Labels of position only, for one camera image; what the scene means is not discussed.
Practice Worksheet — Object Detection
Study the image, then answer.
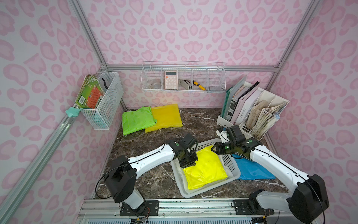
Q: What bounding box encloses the yellow utility knife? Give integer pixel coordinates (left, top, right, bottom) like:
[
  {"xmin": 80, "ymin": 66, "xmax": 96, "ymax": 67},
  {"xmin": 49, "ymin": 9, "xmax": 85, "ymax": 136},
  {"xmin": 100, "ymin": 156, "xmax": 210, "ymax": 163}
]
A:
[{"xmin": 193, "ymin": 81, "xmax": 206, "ymax": 91}]

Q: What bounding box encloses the pink calculator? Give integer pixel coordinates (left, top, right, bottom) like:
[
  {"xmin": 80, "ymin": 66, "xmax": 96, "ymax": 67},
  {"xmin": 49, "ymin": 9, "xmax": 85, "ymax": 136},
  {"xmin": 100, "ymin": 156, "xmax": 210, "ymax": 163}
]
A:
[{"xmin": 164, "ymin": 71, "xmax": 178, "ymax": 90}]

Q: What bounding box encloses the bright yellow raincoat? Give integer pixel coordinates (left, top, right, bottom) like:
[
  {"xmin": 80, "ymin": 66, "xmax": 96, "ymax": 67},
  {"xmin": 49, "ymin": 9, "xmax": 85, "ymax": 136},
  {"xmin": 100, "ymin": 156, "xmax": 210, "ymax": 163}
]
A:
[{"xmin": 183, "ymin": 146, "xmax": 228, "ymax": 190}]

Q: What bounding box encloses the white wire wall shelf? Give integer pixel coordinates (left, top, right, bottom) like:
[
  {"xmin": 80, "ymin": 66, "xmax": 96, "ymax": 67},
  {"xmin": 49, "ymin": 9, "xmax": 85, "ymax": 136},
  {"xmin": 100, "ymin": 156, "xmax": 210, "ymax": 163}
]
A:
[{"xmin": 140, "ymin": 61, "xmax": 226, "ymax": 92}]

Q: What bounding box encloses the white file organizer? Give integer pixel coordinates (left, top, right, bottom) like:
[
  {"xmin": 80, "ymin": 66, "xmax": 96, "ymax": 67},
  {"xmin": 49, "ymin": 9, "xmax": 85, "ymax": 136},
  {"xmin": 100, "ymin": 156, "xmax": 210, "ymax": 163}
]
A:
[{"xmin": 217, "ymin": 82, "xmax": 289, "ymax": 141}]

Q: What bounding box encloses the blue folded raincoat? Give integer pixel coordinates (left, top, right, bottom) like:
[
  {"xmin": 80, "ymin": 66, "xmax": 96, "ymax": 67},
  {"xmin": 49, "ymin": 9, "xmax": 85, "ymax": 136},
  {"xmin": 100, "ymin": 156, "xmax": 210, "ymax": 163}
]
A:
[{"xmin": 233, "ymin": 155, "xmax": 276, "ymax": 180}]

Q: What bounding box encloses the white mesh wall basket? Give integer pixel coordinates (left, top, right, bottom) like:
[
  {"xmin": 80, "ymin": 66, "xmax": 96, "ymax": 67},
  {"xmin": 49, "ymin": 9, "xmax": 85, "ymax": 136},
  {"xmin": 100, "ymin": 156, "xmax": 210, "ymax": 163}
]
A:
[{"xmin": 81, "ymin": 71, "xmax": 124, "ymax": 130}]

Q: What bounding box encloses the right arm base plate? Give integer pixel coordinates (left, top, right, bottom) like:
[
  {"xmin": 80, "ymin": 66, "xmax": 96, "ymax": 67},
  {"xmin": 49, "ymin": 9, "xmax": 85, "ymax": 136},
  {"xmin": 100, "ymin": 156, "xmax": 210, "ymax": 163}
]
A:
[{"xmin": 231, "ymin": 199, "xmax": 275, "ymax": 216}]

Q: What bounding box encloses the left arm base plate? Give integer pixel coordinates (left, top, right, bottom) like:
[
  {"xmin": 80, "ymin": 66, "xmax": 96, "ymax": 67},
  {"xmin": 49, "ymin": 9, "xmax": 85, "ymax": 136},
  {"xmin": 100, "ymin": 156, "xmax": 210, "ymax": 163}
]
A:
[{"xmin": 120, "ymin": 200, "xmax": 159, "ymax": 217}]

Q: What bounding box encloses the mint green wall hook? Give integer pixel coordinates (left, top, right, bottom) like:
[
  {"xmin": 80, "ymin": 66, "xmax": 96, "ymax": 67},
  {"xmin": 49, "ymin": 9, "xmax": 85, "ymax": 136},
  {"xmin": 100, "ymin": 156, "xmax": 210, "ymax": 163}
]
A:
[{"xmin": 65, "ymin": 107, "xmax": 82, "ymax": 117}]

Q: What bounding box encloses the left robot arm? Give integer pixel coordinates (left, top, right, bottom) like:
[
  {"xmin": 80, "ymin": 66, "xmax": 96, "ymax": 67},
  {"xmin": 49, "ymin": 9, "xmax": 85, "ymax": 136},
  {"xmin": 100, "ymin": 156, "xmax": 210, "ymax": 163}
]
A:
[{"xmin": 101, "ymin": 133, "xmax": 198, "ymax": 213}]

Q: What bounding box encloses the green folder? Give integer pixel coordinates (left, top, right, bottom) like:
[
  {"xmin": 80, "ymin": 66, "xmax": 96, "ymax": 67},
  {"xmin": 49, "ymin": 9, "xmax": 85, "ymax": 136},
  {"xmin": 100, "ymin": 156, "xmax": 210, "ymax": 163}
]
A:
[{"xmin": 221, "ymin": 75, "xmax": 247, "ymax": 119}]

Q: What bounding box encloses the pink binder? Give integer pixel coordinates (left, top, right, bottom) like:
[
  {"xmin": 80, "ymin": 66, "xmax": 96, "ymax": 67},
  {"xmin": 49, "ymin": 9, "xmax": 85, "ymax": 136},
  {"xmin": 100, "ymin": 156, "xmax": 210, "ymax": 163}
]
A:
[{"xmin": 230, "ymin": 89, "xmax": 262, "ymax": 125}]

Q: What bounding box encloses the green and red booklet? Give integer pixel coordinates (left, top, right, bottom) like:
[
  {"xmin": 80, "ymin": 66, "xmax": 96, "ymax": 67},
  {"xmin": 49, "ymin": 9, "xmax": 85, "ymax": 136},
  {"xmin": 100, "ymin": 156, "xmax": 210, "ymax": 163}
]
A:
[{"xmin": 75, "ymin": 74, "xmax": 105, "ymax": 109}]

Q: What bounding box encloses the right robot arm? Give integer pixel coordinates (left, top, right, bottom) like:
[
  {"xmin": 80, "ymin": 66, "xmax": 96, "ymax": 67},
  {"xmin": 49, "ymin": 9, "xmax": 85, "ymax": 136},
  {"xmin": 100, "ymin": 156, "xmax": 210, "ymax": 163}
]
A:
[{"xmin": 212, "ymin": 126, "xmax": 329, "ymax": 224}]

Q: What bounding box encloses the golden yellow folded raincoat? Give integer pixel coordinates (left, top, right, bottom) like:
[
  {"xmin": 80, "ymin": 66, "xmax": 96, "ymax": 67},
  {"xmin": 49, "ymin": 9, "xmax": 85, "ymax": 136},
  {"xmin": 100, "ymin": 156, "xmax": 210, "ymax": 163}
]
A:
[{"xmin": 145, "ymin": 104, "xmax": 183, "ymax": 133}]

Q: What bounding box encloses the green folded raincoat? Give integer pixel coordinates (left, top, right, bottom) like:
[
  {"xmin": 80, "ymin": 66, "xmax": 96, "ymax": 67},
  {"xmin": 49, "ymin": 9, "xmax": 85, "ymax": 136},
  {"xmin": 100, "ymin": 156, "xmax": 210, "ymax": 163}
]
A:
[{"xmin": 122, "ymin": 106, "xmax": 157, "ymax": 135}]

